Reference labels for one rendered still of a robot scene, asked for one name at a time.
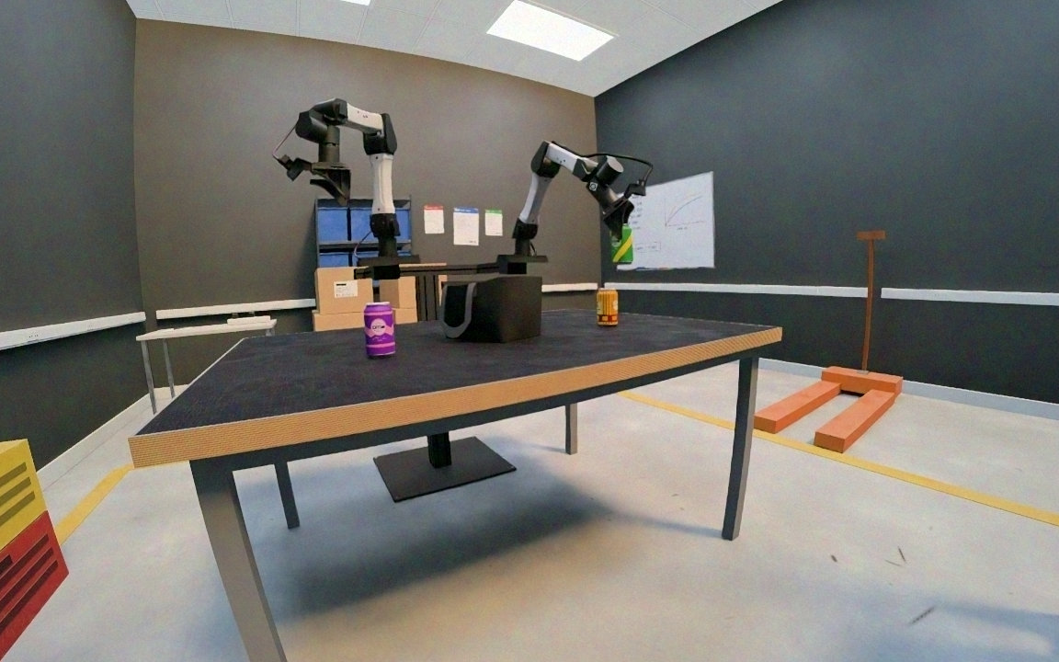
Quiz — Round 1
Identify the green and yellow drink can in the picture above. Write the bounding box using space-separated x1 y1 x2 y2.
610 223 633 266

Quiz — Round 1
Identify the orange striped drink can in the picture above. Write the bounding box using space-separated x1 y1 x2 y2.
598 289 618 327

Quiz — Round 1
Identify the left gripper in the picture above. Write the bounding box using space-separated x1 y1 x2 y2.
596 187 635 240

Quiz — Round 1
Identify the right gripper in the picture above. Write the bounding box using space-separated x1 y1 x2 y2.
310 143 351 207

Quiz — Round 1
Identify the purple drink can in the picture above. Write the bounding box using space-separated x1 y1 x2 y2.
363 302 395 358

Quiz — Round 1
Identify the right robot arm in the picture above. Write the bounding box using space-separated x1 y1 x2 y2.
280 99 419 261

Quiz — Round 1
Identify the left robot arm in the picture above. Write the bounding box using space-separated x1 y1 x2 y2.
497 141 646 258

